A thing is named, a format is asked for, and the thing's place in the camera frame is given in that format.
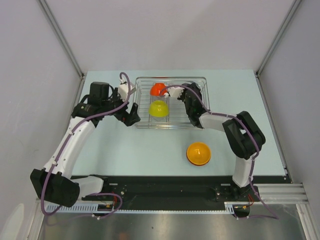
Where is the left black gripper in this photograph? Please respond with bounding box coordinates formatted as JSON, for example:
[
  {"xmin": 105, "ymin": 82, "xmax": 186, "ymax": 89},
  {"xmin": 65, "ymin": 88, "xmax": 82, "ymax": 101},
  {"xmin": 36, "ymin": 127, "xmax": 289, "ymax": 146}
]
[{"xmin": 101, "ymin": 87, "xmax": 140, "ymax": 126}]

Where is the wire dish rack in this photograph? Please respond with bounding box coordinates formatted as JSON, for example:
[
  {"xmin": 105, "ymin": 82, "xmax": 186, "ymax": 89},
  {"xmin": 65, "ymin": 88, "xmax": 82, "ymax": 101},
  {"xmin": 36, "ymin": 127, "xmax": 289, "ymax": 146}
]
[{"xmin": 133, "ymin": 76, "xmax": 210, "ymax": 129}]

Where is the yellow-green bowl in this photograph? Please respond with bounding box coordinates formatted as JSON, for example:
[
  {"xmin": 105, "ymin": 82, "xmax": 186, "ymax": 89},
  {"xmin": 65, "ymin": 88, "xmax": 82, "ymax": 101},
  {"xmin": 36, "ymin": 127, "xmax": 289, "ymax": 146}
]
[{"xmin": 148, "ymin": 100, "xmax": 169, "ymax": 118}]

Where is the red-orange bowl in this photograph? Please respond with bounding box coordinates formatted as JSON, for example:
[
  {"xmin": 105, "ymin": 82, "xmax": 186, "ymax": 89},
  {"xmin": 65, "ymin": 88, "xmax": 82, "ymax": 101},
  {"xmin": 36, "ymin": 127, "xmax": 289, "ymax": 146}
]
[{"xmin": 149, "ymin": 82, "xmax": 167, "ymax": 97}]

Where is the orange-yellow bowl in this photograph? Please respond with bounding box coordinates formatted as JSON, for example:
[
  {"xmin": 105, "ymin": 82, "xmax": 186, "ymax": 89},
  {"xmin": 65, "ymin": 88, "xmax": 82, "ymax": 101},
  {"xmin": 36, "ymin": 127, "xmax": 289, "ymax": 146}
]
[{"xmin": 186, "ymin": 142, "xmax": 211, "ymax": 160}]

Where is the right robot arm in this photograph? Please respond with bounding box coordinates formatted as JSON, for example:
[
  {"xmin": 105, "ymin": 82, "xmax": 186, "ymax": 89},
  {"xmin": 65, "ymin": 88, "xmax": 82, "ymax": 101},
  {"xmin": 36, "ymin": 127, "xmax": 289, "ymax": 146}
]
[{"xmin": 174, "ymin": 82, "xmax": 266, "ymax": 201}]

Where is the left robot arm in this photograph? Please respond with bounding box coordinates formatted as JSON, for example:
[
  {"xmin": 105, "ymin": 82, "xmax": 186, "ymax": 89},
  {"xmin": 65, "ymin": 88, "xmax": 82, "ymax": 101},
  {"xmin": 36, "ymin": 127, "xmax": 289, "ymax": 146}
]
[{"xmin": 30, "ymin": 80, "xmax": 140, "ymax": 207}]

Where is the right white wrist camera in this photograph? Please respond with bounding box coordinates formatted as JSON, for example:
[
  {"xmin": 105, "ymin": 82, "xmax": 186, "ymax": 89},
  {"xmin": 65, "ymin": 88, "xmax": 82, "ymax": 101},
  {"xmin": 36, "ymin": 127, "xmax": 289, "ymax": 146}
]
[{"xmin": 163, "ymin": 86, "xmax": 184, "ymax": 99}]

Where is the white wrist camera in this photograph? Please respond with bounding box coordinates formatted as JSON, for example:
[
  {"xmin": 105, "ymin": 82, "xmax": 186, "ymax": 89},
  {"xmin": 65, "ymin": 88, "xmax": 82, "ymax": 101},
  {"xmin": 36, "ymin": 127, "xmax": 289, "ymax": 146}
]
[
  {"xmin": 163, "ymin": 86, "xmax": 184, "ymax": 99},
  {"xmin": 118, "ymin": 79, "xmax": 136, "ymax": 102}
]

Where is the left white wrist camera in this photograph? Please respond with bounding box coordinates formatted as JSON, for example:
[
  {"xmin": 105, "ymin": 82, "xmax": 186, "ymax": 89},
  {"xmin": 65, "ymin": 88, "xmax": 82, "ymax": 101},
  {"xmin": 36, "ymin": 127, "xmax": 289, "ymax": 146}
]
[{"xmin": 118, "ymin": 79, "xmax": 136, "ymax": 102}]

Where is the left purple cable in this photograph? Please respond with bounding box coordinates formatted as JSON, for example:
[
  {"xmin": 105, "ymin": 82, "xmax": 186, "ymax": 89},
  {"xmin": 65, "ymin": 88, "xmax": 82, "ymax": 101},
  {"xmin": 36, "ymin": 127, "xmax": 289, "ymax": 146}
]
[{"xmin": 39, "ymin": 72, "xmax": 131, "ymax": 226}]

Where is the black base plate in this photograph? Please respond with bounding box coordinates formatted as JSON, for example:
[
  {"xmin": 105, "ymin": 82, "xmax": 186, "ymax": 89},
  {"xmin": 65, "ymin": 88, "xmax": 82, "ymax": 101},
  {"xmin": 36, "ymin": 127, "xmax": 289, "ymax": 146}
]
[{"xmin": 61, "ymin": 175, "xmax": 288, "ymax": 219}]

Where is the white cable duct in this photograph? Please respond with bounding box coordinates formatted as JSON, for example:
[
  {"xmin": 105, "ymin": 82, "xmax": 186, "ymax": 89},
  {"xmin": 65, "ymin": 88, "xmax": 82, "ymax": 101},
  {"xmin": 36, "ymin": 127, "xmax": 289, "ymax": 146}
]
[{"xmin": 57, "ymin": 203, "xmax": 234, "ymax": 215}]

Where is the aluminium frame rail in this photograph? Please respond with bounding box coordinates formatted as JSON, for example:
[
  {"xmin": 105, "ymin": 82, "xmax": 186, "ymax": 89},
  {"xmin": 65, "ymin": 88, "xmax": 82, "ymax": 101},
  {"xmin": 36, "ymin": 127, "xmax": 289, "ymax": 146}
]
[{"xmin": 44, "ymin": 183, "xmax": 308, "ymax": 207}]

